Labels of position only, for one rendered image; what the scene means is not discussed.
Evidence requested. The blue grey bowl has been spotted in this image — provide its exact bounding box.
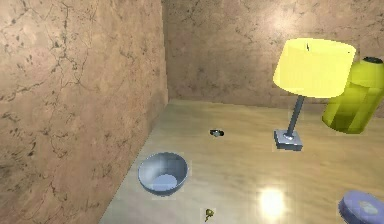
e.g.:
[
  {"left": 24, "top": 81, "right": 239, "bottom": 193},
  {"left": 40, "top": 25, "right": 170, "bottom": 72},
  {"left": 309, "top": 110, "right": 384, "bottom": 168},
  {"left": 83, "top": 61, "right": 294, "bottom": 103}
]
[{"left": 137, "top": 151, "right": 190, "bottom": 197}]

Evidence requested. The yellow shade table lamp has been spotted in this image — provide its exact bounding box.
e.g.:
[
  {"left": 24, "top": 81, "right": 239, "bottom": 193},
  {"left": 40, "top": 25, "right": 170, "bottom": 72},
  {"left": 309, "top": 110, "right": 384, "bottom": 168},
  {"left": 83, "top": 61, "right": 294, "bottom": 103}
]
[{"left": 272, "top": 37, "right": 357, "bottom": 152}]

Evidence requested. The yellow green vase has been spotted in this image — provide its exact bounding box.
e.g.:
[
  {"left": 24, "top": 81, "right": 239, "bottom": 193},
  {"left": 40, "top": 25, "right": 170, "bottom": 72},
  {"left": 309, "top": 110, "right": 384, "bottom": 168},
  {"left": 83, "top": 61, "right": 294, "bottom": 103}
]
[{"left": 321, "top": 56, "right": 384, "bottom": 135}]

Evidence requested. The purple round dish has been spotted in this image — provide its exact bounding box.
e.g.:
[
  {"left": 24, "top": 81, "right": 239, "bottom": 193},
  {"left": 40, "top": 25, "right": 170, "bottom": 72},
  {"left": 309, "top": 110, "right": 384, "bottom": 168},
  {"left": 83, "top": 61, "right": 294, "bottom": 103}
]
[{"left": 337, "top": 189, "right": 384, "bottom": 224}]

